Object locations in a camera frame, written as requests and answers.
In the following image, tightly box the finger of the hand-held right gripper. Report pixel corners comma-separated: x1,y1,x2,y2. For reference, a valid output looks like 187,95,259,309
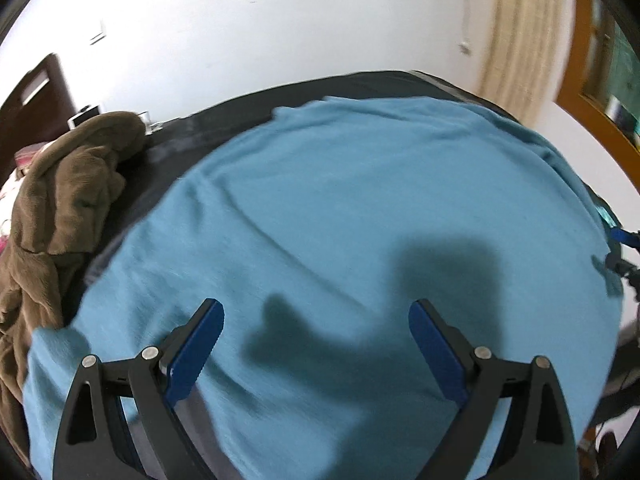
604,255,640,303
609,227,640,250

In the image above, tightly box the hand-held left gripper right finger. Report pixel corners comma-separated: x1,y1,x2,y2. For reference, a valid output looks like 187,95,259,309
408,298,581,480

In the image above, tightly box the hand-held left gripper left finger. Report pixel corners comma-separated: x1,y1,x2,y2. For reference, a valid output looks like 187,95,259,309
52,298,226,480

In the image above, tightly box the blue knit sweater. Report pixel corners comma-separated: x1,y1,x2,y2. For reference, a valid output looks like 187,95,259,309
22,95,623,480

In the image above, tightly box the brown fleece garment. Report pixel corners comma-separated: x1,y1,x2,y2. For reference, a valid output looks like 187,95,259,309
0,110,147,411

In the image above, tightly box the beige curtain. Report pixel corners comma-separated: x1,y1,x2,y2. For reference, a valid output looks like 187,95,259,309
477,0,576,126

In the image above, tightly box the black table cloth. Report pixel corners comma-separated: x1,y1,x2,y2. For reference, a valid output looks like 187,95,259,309
65,70,621,480

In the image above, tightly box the striped pink pillow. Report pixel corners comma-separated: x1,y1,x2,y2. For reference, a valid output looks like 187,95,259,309
12,142,56,176

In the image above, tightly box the white tablet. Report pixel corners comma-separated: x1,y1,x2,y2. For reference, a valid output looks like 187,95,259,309
67,104,101,131

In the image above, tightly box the dark wooden headboard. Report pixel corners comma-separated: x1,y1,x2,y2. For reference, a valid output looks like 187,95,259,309
0,52,78,181

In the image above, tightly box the wooden window frame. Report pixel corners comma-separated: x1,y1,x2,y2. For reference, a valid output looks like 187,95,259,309
555,0,640,151

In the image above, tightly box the white wall cable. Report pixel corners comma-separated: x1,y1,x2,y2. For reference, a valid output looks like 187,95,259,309
457,0,476,57

